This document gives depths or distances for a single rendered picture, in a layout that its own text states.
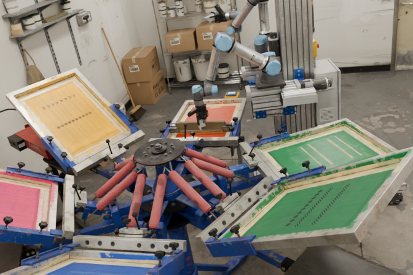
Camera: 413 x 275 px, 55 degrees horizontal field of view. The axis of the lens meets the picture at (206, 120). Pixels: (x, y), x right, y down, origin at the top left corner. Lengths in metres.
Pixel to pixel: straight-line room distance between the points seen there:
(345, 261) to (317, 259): 0.13
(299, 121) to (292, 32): 0.79
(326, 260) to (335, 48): 4.98
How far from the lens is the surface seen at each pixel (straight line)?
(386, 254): 3.50
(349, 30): 6.65
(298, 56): 3.37
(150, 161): 2.26
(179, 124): 3.21
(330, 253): 2.10
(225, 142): 2.89
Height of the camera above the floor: 2.43
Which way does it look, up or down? 26 degrees down
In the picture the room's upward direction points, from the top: 9 degrees counter-clockwise
